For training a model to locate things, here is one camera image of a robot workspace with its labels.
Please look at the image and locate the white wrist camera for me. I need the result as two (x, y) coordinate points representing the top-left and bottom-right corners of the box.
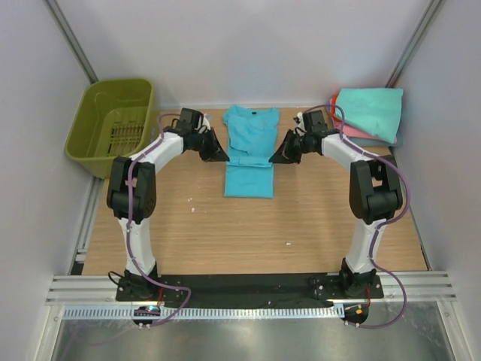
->
(200, 114), (210, 132)
(293, 112), (305, 129)

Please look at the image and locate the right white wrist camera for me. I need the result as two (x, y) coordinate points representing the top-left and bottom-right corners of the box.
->
(293, 112), (305, 129)

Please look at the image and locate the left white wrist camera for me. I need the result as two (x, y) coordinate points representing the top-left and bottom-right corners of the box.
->
(200, 114), (210, 132)

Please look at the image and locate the slotted cable duct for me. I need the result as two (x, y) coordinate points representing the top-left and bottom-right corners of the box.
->
(62, 304), (344, 321)

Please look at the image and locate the aluminium frame rail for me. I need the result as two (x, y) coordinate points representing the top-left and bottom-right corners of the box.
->
(47, 272), (455, 309)

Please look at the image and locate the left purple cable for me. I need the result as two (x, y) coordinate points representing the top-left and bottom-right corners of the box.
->
(126, 112), (192, 326)

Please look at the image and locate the blue t shirt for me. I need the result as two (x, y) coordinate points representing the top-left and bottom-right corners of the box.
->
(222, 105), (280, 199)

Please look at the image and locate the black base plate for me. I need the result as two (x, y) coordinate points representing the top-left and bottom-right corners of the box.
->
(116, 273), (384, 309)

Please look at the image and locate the folded pink t shirt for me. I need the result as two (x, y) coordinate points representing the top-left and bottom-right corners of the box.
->
(329, 107), (373, 139)

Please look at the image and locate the folded orange t shirt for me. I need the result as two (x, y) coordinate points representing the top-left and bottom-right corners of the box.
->
(330, 94), (339, 122)

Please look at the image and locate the green plastic bin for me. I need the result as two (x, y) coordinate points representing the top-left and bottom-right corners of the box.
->
(65, 78), (159, 179)

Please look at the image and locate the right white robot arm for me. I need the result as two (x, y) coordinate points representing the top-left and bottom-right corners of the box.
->
(269, 110), (404, 298)

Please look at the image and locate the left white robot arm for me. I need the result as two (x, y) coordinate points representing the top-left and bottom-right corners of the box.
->
(107, 108), (229, 301)

